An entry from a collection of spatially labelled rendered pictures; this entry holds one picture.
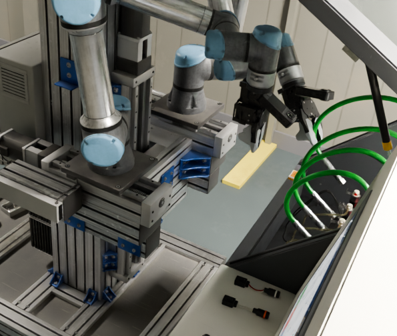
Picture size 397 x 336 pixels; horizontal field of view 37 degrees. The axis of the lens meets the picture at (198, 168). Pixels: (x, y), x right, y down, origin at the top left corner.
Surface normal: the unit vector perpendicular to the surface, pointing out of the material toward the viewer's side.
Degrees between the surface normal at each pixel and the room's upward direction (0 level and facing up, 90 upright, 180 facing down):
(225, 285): 0
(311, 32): 90
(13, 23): 90
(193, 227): 0
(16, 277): 0
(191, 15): 69
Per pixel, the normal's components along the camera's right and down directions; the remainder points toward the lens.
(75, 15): -0.02, 0.44
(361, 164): -0.46, 0.46
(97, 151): 0.00, 0.65
